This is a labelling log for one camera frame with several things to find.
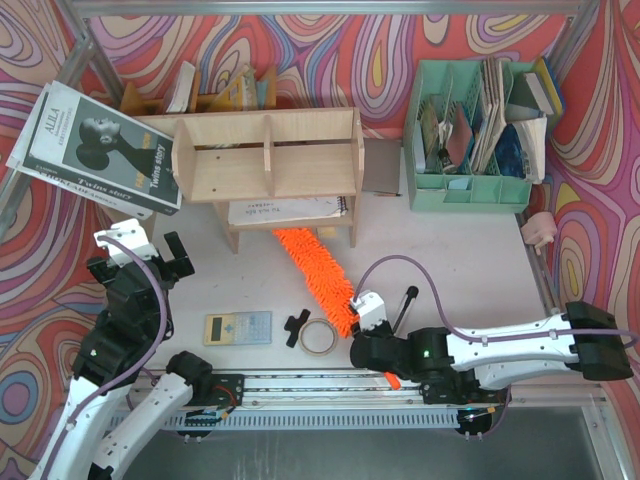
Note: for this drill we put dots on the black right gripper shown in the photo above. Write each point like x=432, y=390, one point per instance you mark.
x=367, y=341

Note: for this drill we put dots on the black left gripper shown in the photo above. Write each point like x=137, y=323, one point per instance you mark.
x=138, y=266

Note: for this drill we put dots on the orange microfiber duster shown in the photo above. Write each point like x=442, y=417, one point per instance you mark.
x=324, y=277

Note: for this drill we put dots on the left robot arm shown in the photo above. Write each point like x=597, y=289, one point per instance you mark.
x=134, y=322

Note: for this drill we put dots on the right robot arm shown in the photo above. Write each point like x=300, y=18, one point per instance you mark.
x=476, y=366

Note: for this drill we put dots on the wooden bookshelf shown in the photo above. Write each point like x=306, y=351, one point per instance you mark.
x=267, y=155

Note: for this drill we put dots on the masking tape roll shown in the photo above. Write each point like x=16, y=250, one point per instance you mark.
x=318, y=337

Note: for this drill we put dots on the black plastic clip piece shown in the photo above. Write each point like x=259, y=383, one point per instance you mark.
x=293, y=326

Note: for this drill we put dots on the white spiral notebook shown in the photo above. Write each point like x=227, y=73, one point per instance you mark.
x=284, y=210

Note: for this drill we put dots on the yellow calculator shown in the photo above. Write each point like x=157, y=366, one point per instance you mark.
x=238, y=329

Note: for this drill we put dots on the black white magazine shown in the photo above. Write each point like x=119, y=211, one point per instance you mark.
x=88, y=148

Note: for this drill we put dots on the light blue paper pad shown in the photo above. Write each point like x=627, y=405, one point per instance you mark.
x=460, y=183

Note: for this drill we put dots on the pink piggy figure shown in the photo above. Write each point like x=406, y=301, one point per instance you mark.
x=539, y=230

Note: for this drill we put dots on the mint green desk organizer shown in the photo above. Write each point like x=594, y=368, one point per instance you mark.
x=467, y=192

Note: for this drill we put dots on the books in green organizer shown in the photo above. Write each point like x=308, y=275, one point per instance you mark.
x=500, y=120

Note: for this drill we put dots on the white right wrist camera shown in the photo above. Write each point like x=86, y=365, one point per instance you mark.
x=370, y=309

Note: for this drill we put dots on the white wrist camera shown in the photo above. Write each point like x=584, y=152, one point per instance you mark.
x=370, y=309
x=130, y=234

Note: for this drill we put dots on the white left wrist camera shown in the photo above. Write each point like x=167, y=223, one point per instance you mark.
x=130, y=234

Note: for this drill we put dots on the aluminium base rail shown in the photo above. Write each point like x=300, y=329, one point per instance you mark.
x=350, y=399

